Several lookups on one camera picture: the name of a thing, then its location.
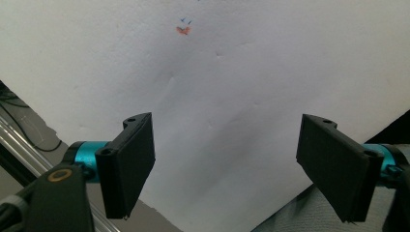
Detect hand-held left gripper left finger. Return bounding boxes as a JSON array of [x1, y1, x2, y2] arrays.
[[95, 111, 157, 220]]

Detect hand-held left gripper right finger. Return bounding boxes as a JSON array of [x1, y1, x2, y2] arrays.
[[296, 113, 385, 223]]

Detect silver metal rail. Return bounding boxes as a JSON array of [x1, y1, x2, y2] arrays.
[[0, 115, 121, 232]]

